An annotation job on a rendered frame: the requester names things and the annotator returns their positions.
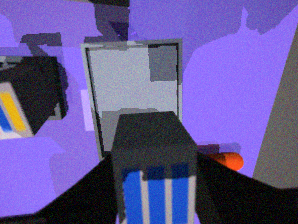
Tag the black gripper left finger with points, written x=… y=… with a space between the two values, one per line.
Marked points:
x=91 y=200

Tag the orange-handled screwdriver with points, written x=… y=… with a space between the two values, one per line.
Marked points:
x=231 y=159

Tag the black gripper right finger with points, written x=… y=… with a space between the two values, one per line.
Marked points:
x=225 y=196

